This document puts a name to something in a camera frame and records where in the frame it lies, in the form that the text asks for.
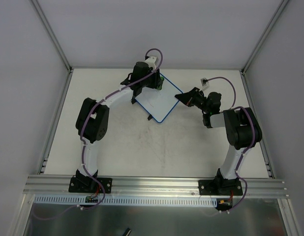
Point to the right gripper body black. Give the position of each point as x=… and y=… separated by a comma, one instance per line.
x=191, y=96

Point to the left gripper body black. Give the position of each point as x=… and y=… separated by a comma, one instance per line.
x=156, y=80

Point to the green bone-shaped eraser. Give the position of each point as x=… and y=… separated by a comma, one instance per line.
x=161, y=80

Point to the blue-framed whiteboard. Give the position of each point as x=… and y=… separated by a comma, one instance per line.
x=159, y=103

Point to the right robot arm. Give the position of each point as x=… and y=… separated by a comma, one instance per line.
x=242, y=132

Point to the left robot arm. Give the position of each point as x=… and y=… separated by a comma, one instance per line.
x=92, y=121

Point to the black whiteboard stand foot left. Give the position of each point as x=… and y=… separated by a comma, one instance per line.
x=133, y=101

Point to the black object bottom edge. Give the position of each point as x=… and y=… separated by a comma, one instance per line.
x=127, y=232

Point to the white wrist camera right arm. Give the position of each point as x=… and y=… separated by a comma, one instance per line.
x=204, y=83

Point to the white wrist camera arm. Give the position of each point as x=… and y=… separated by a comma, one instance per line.
x=151, y=61
x=204, y=83

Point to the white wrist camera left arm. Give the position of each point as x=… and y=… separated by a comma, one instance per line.
x=151, y=61

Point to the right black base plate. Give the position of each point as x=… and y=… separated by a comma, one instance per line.
x=222, y=188

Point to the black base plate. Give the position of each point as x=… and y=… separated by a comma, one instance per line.
x=105, y=184
x=222, y=188

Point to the aluminium mounting rail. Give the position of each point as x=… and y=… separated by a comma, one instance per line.
x=155, y=186

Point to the aluminium corner post left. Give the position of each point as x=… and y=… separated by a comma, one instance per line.
x=48, y=28

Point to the aluminium corner post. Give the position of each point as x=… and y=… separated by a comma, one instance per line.
x=48, y=28
x=266, y=32

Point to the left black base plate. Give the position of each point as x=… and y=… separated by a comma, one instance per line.
x=105, y=184

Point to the aluminium corner post right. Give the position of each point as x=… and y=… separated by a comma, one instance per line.
x=266, y=32

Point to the white slotted cable duct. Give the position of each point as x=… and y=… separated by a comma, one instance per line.
x=126, y=201

